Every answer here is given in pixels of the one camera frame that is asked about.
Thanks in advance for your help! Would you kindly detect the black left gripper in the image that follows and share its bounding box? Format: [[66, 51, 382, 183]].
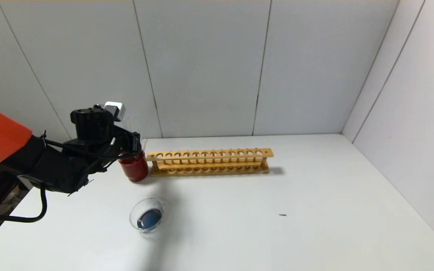
[[113, 132, 141, 155]]

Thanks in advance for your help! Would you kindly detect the wooden test tube rack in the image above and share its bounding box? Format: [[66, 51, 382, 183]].
[[147, 148, 274, 177]]

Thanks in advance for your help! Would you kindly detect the dark red plastic cup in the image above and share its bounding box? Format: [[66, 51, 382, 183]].
[[118, 150, 149, 183]]

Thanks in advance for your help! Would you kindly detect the clear glass beaker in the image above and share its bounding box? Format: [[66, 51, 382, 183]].
[[129, 198, 167, 234]]

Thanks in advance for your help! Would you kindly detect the grey floor clutter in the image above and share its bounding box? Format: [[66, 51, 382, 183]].
[[0, 190, 21, 213]]

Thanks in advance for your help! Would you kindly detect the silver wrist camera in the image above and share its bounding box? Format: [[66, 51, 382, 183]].
[[104, 101, 126, 122]]

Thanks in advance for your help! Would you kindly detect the black camera cable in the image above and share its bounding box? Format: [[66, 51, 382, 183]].
[[0, 184, 48, 223]]

